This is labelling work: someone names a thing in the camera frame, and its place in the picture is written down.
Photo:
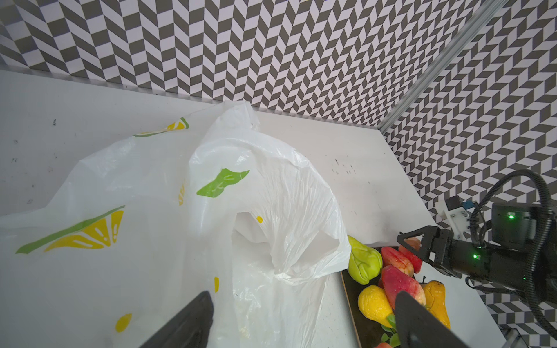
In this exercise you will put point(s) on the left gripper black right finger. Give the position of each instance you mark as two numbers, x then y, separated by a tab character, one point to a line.
417	327

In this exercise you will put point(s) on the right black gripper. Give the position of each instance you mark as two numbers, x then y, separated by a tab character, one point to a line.
494	264

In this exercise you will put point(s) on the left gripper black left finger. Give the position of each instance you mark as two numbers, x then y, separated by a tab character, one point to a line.
189	328

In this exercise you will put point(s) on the orange fruit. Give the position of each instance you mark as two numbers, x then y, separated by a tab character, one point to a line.
435	301

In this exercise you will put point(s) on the red apple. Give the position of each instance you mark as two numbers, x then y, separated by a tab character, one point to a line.
397	259

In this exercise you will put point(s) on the yellow lemon with leaves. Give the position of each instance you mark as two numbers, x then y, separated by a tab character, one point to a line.
373	305

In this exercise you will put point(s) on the red strawberry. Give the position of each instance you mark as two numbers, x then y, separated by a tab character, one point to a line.
395	281

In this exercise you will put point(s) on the green pear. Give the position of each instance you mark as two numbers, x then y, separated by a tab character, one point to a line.
365	263

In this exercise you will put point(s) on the white plastic bag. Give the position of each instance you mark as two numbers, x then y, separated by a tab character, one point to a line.
208	207

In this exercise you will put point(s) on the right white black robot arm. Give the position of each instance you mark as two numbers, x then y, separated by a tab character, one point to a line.
515	248

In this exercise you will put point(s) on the black square tray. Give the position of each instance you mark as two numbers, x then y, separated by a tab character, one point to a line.
369	333

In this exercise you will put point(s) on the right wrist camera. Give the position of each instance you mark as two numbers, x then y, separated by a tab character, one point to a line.
453	212

